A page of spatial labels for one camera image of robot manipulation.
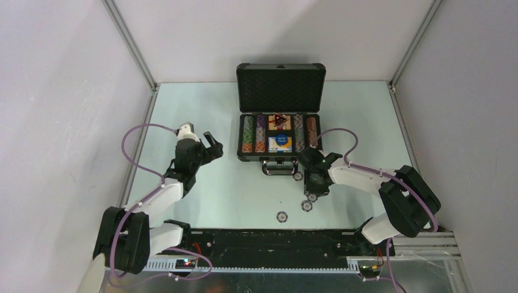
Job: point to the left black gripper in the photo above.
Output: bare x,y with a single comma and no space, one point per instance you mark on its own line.
213,152

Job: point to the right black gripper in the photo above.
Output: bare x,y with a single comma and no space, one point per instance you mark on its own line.
309,189

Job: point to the red card deck box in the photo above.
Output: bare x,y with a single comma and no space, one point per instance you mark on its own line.
285,126

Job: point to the red triangular dealer button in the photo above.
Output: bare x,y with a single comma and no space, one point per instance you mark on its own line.
279,119

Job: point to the black poker case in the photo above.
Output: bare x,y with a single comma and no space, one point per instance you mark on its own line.
283,88

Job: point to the blue small blind button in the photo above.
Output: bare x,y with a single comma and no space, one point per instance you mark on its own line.
281,139

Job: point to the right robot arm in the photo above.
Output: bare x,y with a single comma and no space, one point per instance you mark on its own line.
409,202

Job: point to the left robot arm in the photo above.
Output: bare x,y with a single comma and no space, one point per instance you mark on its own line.
126,237

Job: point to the green chip row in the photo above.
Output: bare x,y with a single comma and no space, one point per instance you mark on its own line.
248,130

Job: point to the brown chip row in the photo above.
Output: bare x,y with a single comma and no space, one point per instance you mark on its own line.
312,133

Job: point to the blue card deck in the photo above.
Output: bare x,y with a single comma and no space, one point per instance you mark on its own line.
274,148

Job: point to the purple blue chip row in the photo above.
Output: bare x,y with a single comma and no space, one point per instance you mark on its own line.
260,134

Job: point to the blue orange chip row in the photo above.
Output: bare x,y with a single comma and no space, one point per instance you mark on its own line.
299,133

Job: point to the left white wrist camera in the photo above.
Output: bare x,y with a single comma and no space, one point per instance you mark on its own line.
186,131

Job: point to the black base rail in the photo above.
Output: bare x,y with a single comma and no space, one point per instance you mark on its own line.
281,249

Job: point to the left aluminium frame post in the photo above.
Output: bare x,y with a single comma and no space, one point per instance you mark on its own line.
131,44

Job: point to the aluminium frame post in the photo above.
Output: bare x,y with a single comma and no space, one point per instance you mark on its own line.
414,43
131,44

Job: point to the right aluminium frame post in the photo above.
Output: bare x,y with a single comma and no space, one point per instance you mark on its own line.
414,43

